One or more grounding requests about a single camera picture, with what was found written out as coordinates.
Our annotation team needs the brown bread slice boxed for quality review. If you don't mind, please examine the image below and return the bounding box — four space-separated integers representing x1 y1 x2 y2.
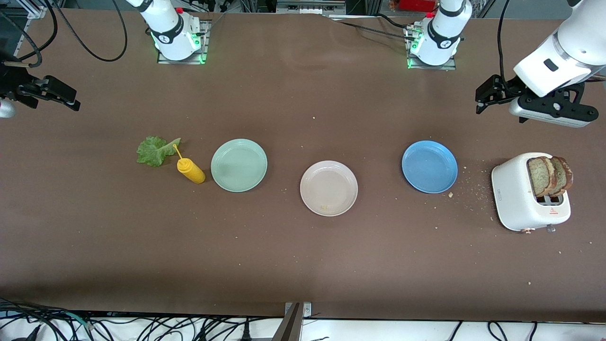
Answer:
552 156 574 196
527 156 559 197

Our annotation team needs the green lettuce leaf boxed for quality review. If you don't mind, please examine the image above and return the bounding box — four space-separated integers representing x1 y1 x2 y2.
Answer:
136 136 182 167

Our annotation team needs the yellow squeeze bottle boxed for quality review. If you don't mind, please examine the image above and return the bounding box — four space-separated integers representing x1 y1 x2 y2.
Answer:
172 144 206 184

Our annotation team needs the blue plate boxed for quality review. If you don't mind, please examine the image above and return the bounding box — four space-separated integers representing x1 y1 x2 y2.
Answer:
401 140 459 194

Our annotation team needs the beige plate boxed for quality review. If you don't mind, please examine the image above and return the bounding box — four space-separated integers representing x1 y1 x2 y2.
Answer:
300 160 359 217

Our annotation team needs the pale green plate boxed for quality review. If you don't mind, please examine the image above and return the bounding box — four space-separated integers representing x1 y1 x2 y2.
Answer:
211 138 268 193

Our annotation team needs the white toaster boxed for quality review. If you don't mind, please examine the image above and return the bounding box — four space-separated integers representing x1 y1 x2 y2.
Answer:
491 152 572 234

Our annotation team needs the red box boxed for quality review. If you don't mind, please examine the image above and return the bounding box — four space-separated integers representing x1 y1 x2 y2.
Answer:
389 0 437 13

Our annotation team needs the grey metal equipment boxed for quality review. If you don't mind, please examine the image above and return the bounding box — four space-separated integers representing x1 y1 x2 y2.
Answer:
276 0 347 15

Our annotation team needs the grey metal bar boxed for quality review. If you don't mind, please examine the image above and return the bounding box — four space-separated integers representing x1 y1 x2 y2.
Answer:
271 303 302 341

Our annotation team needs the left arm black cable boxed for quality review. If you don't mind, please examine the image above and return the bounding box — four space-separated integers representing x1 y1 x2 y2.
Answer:
497 0 512 95

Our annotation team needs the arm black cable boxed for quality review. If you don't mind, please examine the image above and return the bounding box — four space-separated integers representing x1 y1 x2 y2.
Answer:
497 0 512 95
0 0 128 67

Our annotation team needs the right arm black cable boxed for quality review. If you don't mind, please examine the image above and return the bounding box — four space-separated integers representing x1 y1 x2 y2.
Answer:
0 0 128 67

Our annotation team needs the aluminium table frame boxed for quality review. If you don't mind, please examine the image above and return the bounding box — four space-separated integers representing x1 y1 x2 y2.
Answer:
14 0 49 57

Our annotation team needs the black table cable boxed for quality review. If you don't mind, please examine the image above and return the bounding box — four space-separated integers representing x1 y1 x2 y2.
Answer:
374 13 417 30
331 18 418 42

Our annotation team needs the teal floor cable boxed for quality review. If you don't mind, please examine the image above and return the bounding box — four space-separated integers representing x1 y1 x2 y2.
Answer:
61 312 96 329

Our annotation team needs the small metal bracket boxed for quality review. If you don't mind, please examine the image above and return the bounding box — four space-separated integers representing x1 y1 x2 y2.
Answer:
284 302 312 319

